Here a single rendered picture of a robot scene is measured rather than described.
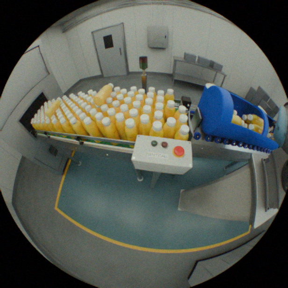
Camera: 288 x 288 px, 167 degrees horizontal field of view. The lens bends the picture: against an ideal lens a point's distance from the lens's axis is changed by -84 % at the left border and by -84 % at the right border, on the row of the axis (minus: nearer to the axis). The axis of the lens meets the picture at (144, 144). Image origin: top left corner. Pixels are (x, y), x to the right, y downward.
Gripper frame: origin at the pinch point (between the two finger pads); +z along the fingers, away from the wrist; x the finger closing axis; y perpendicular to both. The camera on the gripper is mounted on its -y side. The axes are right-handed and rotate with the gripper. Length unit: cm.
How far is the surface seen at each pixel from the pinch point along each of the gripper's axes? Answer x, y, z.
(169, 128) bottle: -10, -91, 6
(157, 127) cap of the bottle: -13, -96, 3
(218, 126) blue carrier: -9, -68, 0
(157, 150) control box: -24, -95, 1
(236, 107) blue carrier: 18.6, -37.6, 1.1
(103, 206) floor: -68, -154, 110
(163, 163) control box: -28, -93, 1
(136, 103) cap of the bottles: 2, -108, 2
